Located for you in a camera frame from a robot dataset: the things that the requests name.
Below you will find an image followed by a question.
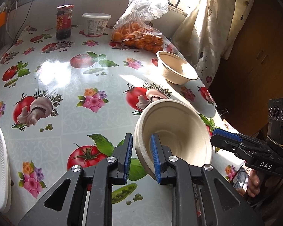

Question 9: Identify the white plastic tub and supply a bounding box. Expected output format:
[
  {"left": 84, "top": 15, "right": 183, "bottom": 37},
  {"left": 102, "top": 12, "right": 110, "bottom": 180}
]
[{"left": 82, "top": 13, "right": 111, "bottom": 36}]

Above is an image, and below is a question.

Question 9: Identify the right hand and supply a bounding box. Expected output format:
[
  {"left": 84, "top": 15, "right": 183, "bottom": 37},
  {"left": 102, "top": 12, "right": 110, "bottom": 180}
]
[{"left": 236, "top": 169, "right": 260, "bottom": 197}]

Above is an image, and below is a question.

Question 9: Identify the floral vegetable tablecloth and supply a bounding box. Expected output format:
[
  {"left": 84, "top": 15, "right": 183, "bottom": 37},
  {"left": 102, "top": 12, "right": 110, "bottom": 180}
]
[{"left": 0, "top": 26, "right": 231, "bottom": 225}]

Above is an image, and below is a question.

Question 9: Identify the beige paper bowl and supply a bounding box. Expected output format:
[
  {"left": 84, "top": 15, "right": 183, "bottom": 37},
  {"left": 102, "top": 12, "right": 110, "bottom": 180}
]
[
  {"left": 133, "top": 99, "right": 213, "bottom": 179},
  {"left": 156, "top": 50, "right": 198, "bottom": 85}
]

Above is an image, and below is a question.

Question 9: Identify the plastic bag of oranges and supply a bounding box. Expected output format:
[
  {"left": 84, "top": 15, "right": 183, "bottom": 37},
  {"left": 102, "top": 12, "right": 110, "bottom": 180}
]
[{"left": 111, "top": 0, "right": 168, "bottom": 54}]

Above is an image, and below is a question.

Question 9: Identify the cream patterned curtain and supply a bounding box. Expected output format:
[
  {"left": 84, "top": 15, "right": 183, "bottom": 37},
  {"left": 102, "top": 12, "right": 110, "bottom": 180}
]
[{"left": 172, "top": 0, "right": 254, "bottom": 86}]

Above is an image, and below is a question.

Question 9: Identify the dark sauce jar red label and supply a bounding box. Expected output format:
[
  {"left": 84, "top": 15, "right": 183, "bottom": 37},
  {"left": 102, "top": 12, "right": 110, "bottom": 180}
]
[{"left": 55, "top": 5, "right": 74, "bottom": 40}]

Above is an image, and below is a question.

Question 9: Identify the black camera box right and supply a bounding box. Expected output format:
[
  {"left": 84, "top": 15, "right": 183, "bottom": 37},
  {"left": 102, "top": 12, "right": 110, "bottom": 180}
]
[{"left": 267, "top": 98, "right": 283, "bottom": 145}]

